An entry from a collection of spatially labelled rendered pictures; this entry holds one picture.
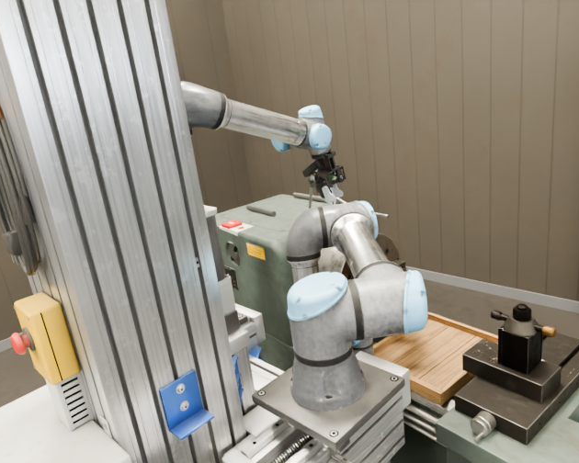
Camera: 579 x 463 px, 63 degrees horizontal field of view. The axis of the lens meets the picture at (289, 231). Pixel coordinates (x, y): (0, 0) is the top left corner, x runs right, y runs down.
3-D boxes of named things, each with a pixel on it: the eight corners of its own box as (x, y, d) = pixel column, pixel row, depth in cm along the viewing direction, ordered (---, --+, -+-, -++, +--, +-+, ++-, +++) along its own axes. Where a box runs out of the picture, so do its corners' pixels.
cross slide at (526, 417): (454, 409, 118) (454, 394, 116) (535, 338, 142) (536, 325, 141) (527, 446, 104) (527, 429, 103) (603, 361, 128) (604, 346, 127)
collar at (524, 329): (496, 330, 114) (497, 319, 113) (513, 317, 119) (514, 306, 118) (530, 341, 108) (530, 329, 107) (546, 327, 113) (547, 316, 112)
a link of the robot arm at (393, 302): (358, 355, 87) (318, 239, 137) (437, 343, 87) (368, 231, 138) (354, 299, 82) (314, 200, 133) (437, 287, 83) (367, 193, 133)
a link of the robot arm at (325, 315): (289, 333, 98) (281, 273, 94) (354, 323, 98) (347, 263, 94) (294, 365, 86) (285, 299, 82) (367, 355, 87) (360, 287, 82)
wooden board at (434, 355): (359, 365, 151) (358, 354, 150) (427, 321, 172) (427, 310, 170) (441, 406, 128) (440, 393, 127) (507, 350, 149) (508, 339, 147)
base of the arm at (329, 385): (332, 422, 85) (326, 376, 82) (275, 391, 95) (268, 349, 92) (380, 380, 95) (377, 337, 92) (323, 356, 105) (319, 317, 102)
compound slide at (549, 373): (461, 369, 125) (461, 353, 124) (482, 354, 131) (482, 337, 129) (541, 403, 109) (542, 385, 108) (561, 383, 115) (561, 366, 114)
